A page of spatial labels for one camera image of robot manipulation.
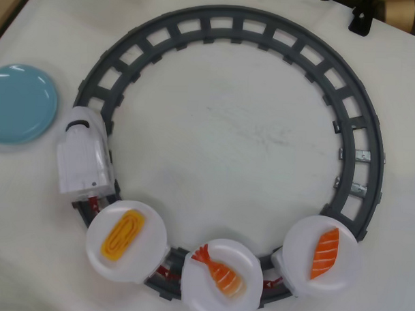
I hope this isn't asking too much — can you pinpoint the yellow egg sushi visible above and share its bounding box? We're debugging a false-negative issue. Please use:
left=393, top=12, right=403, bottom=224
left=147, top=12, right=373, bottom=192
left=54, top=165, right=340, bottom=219
left=99, top=209, right=148, bottom=263

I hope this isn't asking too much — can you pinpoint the orange shrimp sushi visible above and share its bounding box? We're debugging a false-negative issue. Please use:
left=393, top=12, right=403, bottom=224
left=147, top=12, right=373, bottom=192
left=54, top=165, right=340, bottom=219
left=189, top=243, right=249, bottom=299

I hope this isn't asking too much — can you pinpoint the white Shinkansen toy locomotive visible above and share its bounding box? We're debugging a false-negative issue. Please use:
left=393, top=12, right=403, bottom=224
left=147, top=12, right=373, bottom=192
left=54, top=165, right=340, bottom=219
left=55, top=105, right=120, bottom=198

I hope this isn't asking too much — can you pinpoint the orange salmon sushi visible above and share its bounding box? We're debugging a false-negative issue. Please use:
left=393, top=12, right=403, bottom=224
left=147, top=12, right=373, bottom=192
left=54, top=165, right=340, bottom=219
left=309, top=226, right=341, bottom=282

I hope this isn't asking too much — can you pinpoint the blue round dish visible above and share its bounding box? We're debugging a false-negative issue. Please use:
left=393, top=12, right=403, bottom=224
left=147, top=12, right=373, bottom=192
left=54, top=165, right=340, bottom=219
left=0, top=62, right=64, bottom=147

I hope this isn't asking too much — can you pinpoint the white round plate wagon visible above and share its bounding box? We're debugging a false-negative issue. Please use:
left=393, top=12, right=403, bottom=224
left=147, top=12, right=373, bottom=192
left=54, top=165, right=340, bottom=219
left=83, top=198, right=172, bottom=286
left=181, top=237, right=265, bottom=311
left=269, top=213, right=364, bottom=300

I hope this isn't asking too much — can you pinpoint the silver tape piece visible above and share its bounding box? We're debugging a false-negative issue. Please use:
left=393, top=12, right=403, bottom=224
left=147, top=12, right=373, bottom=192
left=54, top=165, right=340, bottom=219
left=352, top=149, right=372, bottom=163
left=348, top=181, right=369, bottom=198

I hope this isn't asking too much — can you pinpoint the grey circular toy rail track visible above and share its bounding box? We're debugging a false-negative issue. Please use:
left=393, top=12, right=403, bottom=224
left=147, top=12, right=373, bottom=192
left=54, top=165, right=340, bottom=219
left=67, top=0, right=393, bottom=311

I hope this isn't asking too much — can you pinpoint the black clamp bracket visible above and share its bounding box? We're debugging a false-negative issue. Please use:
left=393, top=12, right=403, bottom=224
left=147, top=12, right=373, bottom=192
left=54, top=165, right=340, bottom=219
left=348, top=3, right=374, bottom=38

